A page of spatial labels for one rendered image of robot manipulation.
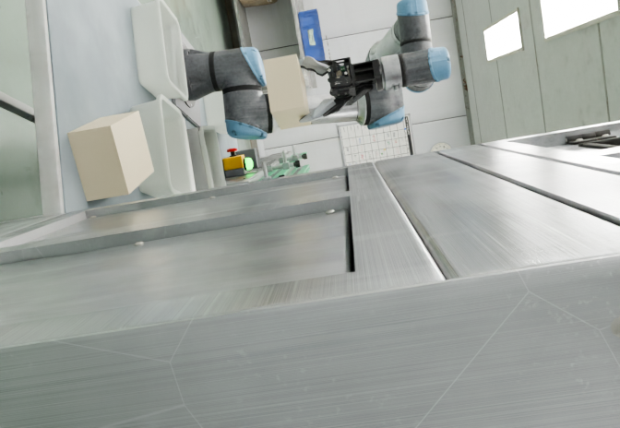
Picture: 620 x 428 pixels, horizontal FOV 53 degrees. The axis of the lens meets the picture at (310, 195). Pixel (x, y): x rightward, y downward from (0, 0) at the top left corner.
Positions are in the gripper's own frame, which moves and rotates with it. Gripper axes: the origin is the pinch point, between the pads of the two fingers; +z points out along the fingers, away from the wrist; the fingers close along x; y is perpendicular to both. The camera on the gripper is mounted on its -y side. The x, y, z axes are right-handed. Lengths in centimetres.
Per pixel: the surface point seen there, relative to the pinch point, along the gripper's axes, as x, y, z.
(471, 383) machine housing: 51, 111, -15
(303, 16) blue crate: -257, -516, 20
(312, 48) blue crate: -223, -528, 16
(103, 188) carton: 23, 38, 32
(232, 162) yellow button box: -3, -75, 32
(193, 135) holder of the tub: 1.5, -14.5, 28.9
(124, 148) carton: 16.8, 37.5, 27.6
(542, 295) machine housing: 47, 112, -18
